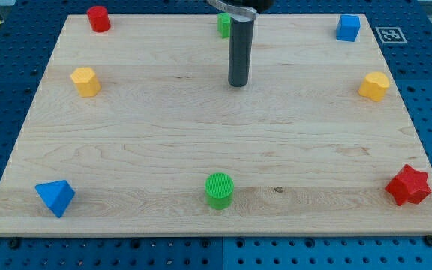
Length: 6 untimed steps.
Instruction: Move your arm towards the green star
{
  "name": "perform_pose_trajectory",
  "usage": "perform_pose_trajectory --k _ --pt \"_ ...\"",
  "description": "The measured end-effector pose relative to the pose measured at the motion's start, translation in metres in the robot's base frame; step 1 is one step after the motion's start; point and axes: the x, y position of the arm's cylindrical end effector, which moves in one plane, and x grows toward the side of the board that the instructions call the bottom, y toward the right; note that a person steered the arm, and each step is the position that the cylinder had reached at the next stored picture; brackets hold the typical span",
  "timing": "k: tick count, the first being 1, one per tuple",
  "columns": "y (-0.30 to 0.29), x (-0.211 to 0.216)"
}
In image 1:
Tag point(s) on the black robot arm end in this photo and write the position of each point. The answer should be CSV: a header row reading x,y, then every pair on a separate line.
x,y
259,5

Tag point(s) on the green star block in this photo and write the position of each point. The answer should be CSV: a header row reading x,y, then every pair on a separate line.
x,y
224,24

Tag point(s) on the red star block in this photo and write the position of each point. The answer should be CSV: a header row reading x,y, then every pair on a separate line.
x,y
409,186

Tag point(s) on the green cylinder block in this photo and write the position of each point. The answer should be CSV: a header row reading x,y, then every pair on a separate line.
x,y
219,189

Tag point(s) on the wooden board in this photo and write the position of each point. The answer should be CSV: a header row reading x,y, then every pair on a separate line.
x,y
308,155

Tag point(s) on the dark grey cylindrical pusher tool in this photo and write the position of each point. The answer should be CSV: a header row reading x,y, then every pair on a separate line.
x,y
240,44

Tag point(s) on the yellow hexagon block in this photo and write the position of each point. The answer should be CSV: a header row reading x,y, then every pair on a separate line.
x,y
86,81

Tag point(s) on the yellow heart block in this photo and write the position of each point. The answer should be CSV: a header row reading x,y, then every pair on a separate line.
x,y
374,86

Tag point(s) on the red cylinder block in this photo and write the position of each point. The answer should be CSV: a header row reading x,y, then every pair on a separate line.
x,y
98,18

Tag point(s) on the blue triangle block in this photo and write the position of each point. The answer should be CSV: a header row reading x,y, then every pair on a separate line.
x,y
56,195

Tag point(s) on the blue cube block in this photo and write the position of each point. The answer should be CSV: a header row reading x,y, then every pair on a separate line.
x,y
348,28

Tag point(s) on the white fiducial marker tag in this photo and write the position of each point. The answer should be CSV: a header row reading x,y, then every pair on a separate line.
x,y
391,35

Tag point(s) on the black bolt left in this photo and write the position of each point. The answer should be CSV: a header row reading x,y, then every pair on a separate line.
x,y
14,243

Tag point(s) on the black bolt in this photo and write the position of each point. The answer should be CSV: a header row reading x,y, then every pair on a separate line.
x,y
428,240
14,243

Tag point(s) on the black bolt right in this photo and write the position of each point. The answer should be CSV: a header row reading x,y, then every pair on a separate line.
x,y
428,240

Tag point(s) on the silver hose clamp band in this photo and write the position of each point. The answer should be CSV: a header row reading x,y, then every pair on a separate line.
x,y
237,11

